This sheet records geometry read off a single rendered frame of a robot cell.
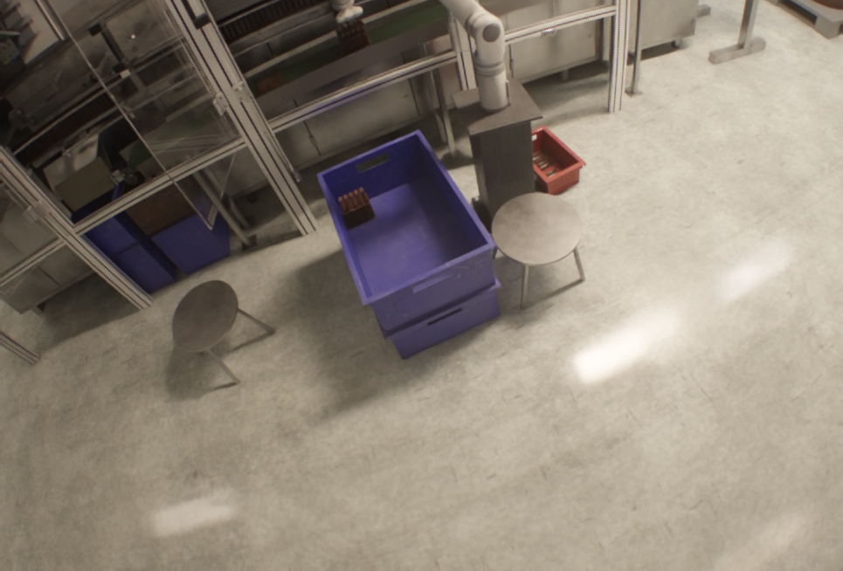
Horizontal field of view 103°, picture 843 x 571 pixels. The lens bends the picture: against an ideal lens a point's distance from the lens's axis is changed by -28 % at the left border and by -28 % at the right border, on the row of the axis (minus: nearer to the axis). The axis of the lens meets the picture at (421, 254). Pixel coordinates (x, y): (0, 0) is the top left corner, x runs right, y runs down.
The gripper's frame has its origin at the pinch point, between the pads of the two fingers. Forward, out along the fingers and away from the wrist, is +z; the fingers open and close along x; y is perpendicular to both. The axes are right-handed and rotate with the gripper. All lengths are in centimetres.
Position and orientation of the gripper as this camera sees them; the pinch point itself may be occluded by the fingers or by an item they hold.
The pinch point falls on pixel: (348, 26)
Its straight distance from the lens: 177.2
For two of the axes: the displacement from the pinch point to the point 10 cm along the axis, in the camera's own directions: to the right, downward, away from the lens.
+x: -9.1, 4.2, -0.2
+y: -4.1, -9.0, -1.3
